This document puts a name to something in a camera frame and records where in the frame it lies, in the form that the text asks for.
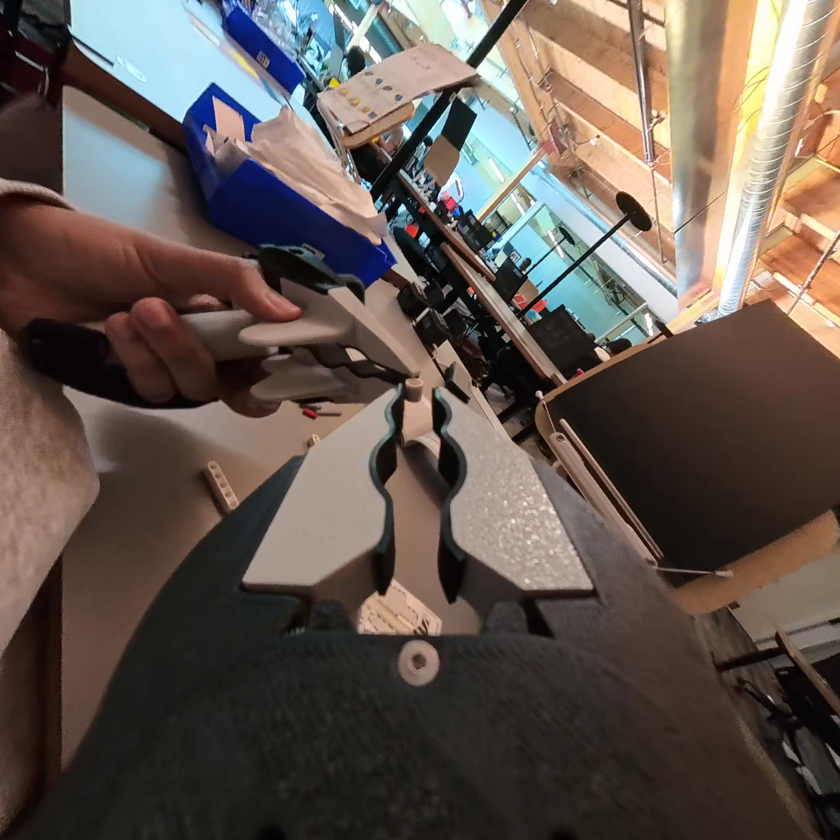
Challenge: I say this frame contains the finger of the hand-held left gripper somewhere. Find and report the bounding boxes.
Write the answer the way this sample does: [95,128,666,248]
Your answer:
[249,356,409,406]
[239,276,422,378]

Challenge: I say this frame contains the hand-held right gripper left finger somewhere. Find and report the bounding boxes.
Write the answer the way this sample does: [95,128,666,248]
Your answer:
[241,386,403,601]

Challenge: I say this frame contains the grey lego pin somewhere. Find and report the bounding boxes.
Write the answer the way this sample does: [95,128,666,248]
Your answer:
[399,377,439,448]

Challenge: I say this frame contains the silver flat air duct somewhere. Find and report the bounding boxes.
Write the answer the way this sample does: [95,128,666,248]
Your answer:
[665,0,756,303]

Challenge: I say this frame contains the background desks with monitors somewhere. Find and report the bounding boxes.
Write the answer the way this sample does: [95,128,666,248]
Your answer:
[367,141,657,421]

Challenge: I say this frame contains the black pole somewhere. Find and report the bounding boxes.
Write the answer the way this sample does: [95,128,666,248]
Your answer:
[371,0,530,201]

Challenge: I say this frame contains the person's left hand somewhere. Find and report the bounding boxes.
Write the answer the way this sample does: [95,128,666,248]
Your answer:
[0,202,304,416]

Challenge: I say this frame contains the dark board with wooden edge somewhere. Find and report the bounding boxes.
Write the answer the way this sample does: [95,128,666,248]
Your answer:
[537,301,840,614]

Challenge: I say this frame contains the white paper bags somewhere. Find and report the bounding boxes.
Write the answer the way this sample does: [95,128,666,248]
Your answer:
[203,105,388,244]

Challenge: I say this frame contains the black round-top stand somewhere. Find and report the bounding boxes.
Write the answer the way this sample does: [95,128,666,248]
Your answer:
[521,192,654,317]

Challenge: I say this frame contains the cardboard sheet with stickers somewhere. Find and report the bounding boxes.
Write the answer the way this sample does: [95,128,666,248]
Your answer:
[317,43,480,150]

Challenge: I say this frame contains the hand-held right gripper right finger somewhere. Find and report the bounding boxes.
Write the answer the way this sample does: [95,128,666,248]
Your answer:
[432,387,596,608]

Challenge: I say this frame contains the thick white straight lego beam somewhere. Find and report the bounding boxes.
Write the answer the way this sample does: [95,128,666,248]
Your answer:
[202,461,241,514]

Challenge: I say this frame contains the blue plastic bin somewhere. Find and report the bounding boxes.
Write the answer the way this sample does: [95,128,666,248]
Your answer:
[222,0,307,94]
[182,83,399,287]

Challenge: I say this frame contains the silver spiral air duct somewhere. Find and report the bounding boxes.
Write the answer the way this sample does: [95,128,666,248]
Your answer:
[718,0,840,319]

